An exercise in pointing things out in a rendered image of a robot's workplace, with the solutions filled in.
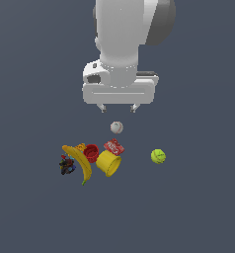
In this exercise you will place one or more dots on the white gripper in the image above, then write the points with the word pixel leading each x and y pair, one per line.
pixel 118 92

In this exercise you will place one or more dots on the white baseball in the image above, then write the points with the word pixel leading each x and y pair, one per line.
pixel 116 127

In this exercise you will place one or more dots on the red flat box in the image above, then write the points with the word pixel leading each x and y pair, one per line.
pixel 114 147

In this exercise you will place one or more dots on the red cup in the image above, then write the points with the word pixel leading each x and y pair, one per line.
pixel 91 153

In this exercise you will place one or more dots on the yellow cup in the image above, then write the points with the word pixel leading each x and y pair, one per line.
pixel 108 162

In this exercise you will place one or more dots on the green tennis ball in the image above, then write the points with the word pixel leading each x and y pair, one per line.
pixel 158 156

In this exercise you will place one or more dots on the yellow banana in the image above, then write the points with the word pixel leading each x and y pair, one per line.
pixel 81 162

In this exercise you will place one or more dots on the dark multicoloured toy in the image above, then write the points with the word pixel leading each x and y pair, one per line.
pixel 67 165

